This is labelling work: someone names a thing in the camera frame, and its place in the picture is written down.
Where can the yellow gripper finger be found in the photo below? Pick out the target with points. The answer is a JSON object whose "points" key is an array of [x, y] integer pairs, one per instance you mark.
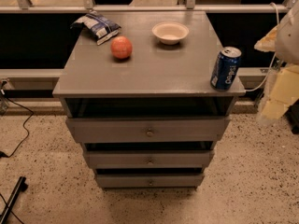
{"points": [[281, 90], [268, 42]]}

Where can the grey top drawer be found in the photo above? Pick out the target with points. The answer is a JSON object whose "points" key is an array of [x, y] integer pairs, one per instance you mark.
{"points": [[147, 130]]}

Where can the grey drawer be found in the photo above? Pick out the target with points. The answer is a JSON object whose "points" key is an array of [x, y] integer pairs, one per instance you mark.
{"points": [[149, 181], [147, 159], [147, 130]]}

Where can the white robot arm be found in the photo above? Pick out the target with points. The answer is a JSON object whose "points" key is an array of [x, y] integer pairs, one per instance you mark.
{"points": [[287, 43]]}

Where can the grey middle drawer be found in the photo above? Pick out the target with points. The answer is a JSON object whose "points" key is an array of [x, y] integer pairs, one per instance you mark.
{"points": [[147, 159]]}

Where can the grey wooden drawer cabinet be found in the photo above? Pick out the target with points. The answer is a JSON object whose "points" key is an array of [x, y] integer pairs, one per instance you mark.
{"points": [[158, 81]]}

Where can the grey bottom drawer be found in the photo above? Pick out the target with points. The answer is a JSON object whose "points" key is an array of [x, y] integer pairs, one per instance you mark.
{"points": [[149, 181]]}

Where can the blue Pepsi can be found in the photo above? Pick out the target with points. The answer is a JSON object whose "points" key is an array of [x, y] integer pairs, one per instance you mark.
{"points": [[225, 68]]}

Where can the white paper bowl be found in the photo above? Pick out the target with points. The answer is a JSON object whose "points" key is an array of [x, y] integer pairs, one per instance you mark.
{"points": [[170, 33]]}

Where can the orange round fruit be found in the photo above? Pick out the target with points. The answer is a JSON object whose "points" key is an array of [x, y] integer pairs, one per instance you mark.
{"points": [[121, 47]]}

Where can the blue white chip bag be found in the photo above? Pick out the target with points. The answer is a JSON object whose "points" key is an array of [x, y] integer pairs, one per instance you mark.
{"points": [[101, 27]]}

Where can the black bar on floor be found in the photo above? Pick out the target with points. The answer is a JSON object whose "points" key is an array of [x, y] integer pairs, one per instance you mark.
{"points": [[20, 186]]}

